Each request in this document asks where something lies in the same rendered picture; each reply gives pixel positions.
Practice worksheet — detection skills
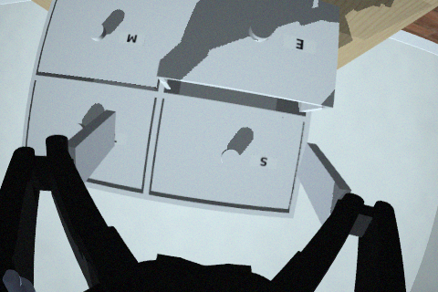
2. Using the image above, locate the white chest of drawers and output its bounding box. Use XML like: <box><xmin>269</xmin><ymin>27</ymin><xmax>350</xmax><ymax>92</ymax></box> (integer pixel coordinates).
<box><xmin>22</xmin><ymin>0</ymin><xmax>312</xmax><ymax>218</ymax></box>

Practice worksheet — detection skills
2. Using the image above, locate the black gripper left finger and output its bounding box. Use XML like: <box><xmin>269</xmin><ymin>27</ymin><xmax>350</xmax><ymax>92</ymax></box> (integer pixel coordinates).
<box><xmin>0</xmin><ymin>109</ymin><xmax>165</xmax><ymax>292</ymax></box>

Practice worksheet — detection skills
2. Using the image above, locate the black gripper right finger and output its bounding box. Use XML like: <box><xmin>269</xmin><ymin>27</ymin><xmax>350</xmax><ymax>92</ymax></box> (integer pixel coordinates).
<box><xmin>257</xmin><ymin>142</ymin><xmax>406</xmax><ymax>292</ymax></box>

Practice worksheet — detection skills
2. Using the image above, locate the grey drawer front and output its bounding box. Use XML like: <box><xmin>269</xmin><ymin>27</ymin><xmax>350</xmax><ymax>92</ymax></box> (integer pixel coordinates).
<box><xmin>38</xmin><ymin>0</ymin><xmax>172</xmax><ymax>91</ymax></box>
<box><xmin>27</xmin><ymin>80</ymin><xmax>157</xmax><ymax>189</ymax></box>
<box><xmin>151</xmin><ymin>99</ymin><xmax>303</xmax><ymax>209</ymax></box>
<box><xmin>157</xmin><ymin>0</ymin><xmax>339</xmax><ymax>114</ymax></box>

